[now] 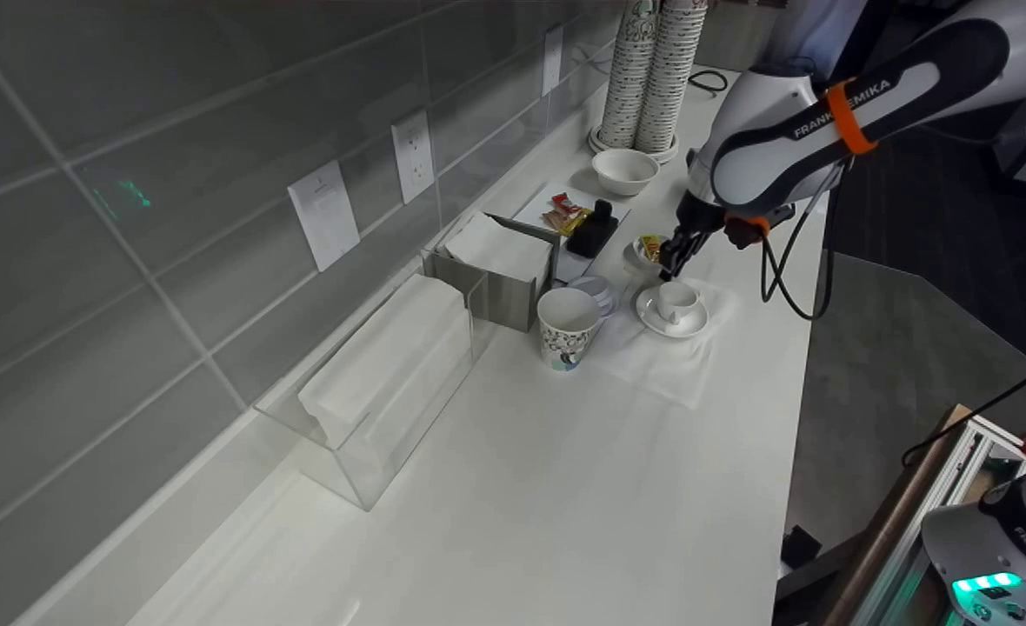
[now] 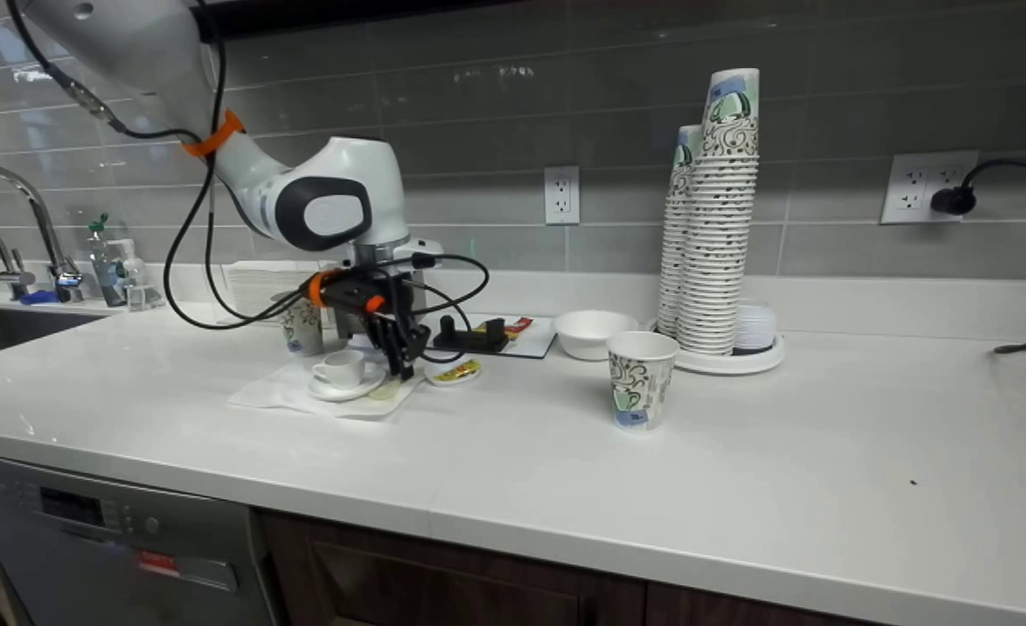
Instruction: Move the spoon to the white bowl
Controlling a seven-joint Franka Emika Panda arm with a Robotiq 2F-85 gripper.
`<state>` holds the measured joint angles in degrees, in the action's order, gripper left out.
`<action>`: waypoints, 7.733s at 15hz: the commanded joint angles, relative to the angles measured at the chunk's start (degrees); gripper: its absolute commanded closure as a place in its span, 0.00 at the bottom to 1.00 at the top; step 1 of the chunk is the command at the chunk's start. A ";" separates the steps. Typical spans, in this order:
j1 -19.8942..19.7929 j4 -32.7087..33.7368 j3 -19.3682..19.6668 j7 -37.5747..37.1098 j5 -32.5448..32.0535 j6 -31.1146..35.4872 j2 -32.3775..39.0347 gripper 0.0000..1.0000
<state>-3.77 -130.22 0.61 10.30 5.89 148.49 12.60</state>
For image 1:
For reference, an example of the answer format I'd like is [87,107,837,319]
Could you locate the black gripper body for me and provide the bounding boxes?
[670,187,735,254]

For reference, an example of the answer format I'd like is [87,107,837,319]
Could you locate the white bowl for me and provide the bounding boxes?
[589,146,661,202]

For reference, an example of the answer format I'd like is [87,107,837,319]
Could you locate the small white dish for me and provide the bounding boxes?
[623,230,670,283]

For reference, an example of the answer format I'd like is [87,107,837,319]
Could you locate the white teacup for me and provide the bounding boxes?
[652,275,706,328]

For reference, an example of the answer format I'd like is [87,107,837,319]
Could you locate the white cup on saucer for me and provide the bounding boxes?
[631,280,711,346]

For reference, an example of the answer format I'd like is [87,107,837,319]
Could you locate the black holder block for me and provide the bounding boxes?
[562,199,623,260]

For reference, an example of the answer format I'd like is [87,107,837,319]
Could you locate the round white tray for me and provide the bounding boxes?
[583,130,686,166]

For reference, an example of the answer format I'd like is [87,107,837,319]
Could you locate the white rectangular tray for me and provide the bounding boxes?
[507,170,643,288]

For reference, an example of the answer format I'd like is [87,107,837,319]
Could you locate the white paper napkin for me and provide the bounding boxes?
[583,273,735,411]

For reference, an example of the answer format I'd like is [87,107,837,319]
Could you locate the red yellow condiment packets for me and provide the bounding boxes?
[540,192,592,240]

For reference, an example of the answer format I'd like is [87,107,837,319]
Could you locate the patterned paper cup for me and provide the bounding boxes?
[532,286,606,377]

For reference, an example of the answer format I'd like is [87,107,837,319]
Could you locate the tall paper cup stack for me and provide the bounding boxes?
[633,0,713,156]

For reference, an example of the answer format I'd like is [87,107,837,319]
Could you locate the shorter paper cup stack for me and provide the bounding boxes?
[594,0,661,152]

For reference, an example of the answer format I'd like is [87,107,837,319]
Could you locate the metal napkin holder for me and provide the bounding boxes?
[422,209,567,338]

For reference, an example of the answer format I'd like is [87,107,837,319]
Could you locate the pale blue background object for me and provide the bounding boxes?
[757,0,873,79]

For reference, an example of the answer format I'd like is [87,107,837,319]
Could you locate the white folded paper towels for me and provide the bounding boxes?
[296,273,474,448]

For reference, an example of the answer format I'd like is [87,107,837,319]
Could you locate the small black clamp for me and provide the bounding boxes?
[779,523,827,574]

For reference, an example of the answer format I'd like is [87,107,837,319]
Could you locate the wooden board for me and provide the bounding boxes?
[822,400,1002,626]

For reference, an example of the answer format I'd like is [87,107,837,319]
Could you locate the clear acrylic box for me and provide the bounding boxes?
[252,273,499,514]

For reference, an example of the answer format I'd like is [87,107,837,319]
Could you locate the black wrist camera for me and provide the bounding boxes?
[725,206,776,254]

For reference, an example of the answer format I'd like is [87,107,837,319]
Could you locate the thin black cable loop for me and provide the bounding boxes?
[686,68,735,98]

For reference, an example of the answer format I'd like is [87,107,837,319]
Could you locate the orange cable strap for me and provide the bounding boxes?
[822,76,883,160]

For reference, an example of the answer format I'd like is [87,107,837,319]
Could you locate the white wall outlet plate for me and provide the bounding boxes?
[385,107,438,209]
[286,156,365,275]

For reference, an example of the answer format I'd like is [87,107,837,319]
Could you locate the black cable with red connector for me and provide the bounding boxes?
[897,346,1026,468]

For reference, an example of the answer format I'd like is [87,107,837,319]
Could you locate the white metal frame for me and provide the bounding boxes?
[926,415,1026,514]

